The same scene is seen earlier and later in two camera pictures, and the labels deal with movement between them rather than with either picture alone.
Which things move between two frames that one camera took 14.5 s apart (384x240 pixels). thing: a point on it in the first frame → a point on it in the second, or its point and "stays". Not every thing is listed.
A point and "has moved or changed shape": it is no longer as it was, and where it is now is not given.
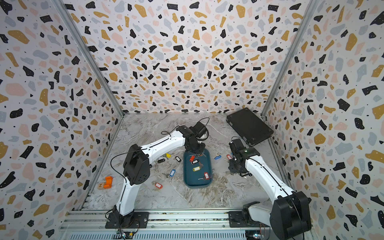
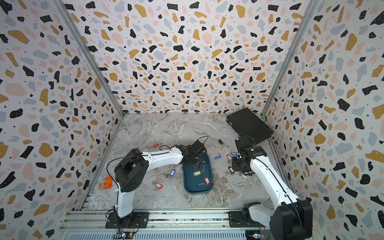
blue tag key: (172, 173) stays
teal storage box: (197, 169) has moved or changed shape
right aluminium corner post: (312, 5) stays
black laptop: (251, 127) stays
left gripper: (200, 151) → (197, 166)
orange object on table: (109, 180) stays
